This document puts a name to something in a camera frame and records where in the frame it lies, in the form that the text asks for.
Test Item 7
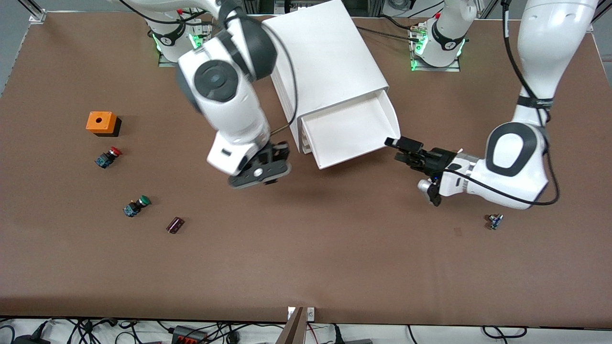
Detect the red push button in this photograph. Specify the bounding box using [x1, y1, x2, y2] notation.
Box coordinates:
[94, 147, 122, 169]

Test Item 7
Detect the orange button box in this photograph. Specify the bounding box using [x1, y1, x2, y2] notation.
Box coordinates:
[86, 111, 122, 137]

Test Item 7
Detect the brown wooden post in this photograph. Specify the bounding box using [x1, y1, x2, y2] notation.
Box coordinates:
[276, 307, 306, 344]

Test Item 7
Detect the black red power strip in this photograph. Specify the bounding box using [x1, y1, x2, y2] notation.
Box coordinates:
[172, 326, 208, 344]

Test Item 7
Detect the aluminium frame profile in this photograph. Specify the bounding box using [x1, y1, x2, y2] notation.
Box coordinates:
[19, 0, 47, 23]

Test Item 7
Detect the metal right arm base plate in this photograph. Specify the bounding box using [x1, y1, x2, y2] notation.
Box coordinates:
[158, 21, 213, 67]

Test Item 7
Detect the black looped cable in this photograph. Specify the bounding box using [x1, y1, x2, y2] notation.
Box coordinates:
[482, 326, 528, 339]

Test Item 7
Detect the black cable on table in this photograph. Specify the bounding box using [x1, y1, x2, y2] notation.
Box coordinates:
[356, 14, 424, 43]

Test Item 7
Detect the green push button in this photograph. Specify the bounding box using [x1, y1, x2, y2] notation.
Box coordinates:
[123, 195, 152, 218]

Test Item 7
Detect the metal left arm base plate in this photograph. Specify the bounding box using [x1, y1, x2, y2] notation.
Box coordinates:
[410, 29, 461, 73]

